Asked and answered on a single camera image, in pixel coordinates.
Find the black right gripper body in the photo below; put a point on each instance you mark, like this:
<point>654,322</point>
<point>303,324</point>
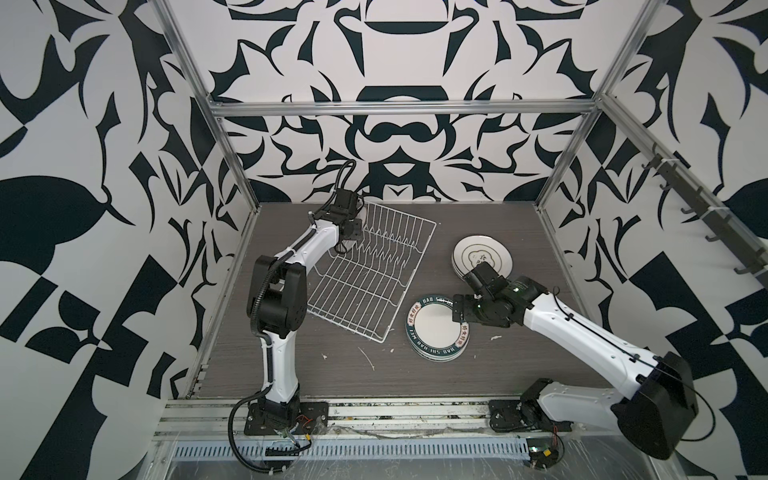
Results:
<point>473,309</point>

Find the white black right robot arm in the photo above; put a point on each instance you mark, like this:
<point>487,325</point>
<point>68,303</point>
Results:
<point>650,399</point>

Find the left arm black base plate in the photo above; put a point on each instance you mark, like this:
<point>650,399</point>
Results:
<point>266,417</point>

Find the green cloud pattern plate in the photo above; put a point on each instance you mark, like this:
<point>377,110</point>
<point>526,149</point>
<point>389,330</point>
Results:
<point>473,250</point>

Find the white slotted cable duct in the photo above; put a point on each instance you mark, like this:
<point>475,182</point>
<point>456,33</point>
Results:
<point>360,449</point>

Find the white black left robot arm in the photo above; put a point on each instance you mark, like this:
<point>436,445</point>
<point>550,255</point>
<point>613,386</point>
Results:
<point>278,295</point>

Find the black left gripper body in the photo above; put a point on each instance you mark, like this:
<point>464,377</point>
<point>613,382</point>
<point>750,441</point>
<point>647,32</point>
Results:
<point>355,226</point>

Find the white wire dish rack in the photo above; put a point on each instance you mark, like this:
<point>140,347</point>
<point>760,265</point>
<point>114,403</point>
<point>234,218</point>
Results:
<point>361,286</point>

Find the aluminium cage frame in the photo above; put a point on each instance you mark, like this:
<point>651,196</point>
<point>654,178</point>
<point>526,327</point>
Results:
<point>602,103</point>

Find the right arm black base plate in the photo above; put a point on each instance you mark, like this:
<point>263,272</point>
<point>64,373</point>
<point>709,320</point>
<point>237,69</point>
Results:
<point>508,416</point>

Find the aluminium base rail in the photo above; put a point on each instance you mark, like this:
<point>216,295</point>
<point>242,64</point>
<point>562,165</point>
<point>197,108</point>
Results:
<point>212,418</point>

